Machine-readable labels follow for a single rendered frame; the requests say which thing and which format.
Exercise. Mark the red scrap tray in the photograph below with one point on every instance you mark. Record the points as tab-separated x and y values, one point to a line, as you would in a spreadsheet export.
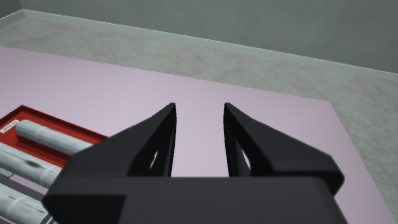
9	137

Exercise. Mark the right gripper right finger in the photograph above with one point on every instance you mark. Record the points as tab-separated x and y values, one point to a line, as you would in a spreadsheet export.
272	153

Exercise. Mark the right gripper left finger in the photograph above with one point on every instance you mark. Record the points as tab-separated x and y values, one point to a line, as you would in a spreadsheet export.
132	150

